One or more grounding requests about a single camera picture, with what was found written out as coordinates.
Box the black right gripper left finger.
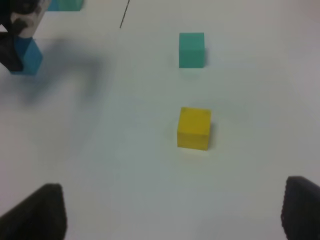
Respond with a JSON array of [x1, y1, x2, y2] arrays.
[[0, 183, 67, 240]]

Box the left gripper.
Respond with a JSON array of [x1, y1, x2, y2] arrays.
[[0, 0, 51, 72]]

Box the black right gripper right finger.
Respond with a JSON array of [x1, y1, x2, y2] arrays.
[[280, 176, 320, 240]]

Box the yellow cube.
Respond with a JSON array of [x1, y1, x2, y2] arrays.
[[177, 107, 212, 151]]

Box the template blue cube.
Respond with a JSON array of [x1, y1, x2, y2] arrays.
[[47, 0, 59, 12]]

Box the template green cube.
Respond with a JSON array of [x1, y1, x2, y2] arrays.
[[57, 0, 84, 12]]

